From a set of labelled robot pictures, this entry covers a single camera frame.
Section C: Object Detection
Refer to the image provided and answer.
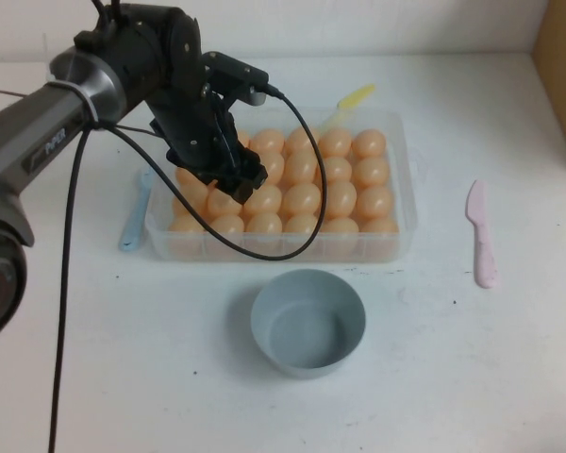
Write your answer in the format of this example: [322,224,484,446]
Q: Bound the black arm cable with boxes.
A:
[88,0,124,29]

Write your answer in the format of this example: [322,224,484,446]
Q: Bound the clear plastic egg box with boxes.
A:
[143,109,428,264]

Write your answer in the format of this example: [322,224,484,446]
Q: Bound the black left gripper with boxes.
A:
[148,79,270,206]

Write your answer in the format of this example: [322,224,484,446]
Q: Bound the yellow plastic spoon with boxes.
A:
[318,84,377,133]

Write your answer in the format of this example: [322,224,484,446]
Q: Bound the black camera cable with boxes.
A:
[46,84,329,453]

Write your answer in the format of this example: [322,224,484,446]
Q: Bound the light blue plastic fork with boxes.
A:
[117,167,157,253]

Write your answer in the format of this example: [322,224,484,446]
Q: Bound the brown cardboard box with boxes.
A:
[531,0,566,180]

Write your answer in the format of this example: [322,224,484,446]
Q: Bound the pink plastic knife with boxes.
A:
[465,179,502,290]

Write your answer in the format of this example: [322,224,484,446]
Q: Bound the blue-grey round bowl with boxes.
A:
[249,268,368,380]

